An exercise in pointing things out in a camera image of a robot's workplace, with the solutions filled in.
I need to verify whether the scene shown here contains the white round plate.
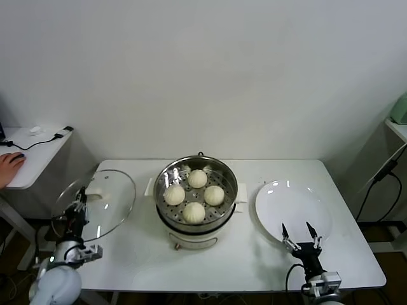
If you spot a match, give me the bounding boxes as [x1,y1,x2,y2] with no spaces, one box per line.
[254,180,334,250]

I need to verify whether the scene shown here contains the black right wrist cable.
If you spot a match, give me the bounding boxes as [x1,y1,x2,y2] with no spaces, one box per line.
[285,262,307,292]

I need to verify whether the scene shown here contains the small silver black device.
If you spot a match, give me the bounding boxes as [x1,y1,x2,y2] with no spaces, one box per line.
[53,126,74,140]

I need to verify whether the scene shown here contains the black power adapter cable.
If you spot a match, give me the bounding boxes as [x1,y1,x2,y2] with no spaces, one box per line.
[355,159,403,223]

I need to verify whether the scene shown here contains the round glass pot lid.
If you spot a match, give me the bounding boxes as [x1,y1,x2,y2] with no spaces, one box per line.
[50,169,137,242]

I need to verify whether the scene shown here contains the pale green appliance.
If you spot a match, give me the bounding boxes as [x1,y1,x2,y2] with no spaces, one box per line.
[389,91,407,125]

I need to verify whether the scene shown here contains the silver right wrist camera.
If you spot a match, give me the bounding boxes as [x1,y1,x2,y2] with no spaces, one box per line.
[301,271,341,296]

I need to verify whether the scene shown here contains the white steamed baozi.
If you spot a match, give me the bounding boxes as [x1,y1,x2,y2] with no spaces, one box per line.
[203,185,226,206]
[163,185,186,206]
[183,201,207,225]
[187,169,209,189]

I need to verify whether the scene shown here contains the white side desk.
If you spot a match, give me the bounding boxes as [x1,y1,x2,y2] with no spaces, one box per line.
[0,126,74,271]

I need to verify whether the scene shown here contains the white electric cooker base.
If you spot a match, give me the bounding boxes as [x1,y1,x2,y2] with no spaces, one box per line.
[155,190,246,252]

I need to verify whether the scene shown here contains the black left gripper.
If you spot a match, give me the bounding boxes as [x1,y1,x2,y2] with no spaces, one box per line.
[65,186,88,238]

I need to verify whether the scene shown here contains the thin black desk cable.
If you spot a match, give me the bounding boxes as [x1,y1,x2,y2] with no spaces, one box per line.
[0,135,63,151]

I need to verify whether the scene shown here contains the steel steamer basket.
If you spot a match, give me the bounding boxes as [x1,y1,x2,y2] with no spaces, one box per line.
[144,155,249,228]

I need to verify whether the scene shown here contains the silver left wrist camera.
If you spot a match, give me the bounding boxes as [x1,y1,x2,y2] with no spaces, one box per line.
[68,243,104,264]

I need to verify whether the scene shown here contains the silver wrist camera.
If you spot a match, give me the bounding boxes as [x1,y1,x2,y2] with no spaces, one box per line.
[68,243,104,264]
[301,271,341,296]

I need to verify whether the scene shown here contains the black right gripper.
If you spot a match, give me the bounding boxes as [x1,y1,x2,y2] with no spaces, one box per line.
[281,221,322,276]

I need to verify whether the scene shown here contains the bare person hand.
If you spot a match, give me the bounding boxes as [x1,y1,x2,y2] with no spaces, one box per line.
[0,152,27,189]

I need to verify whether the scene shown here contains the white shelf table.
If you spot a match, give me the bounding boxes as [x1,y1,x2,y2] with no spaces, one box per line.
[383,117,407,144]

